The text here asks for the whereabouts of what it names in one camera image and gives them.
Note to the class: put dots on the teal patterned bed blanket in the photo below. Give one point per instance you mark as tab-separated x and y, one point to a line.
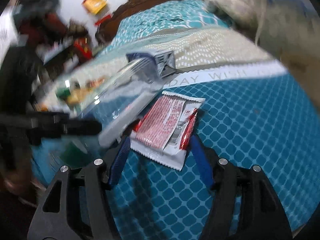
204	136

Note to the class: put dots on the clear plastic packaging bag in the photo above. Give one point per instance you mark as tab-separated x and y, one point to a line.
113	100

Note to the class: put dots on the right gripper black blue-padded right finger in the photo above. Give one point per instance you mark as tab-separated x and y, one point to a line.
245	204

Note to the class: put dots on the yellow red wall calendar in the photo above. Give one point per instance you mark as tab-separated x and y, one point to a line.
94	6

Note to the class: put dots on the red white snack wrapper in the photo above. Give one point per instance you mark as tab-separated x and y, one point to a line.
163	134

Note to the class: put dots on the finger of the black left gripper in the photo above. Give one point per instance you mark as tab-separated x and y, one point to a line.
39	125

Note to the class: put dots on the red gift box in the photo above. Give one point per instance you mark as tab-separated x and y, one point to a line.
82	49

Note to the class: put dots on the clear lidded storage bin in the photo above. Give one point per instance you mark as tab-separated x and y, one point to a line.
289	30

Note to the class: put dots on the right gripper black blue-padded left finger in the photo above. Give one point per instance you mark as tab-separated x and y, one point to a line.
75	204

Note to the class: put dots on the cluttered metal shelf rack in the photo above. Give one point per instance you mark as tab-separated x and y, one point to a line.
39	21

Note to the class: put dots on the carved brown wooden headboard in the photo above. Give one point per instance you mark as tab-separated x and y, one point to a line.
108	26

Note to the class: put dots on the silver blue foil carton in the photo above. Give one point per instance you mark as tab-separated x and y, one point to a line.
163	59

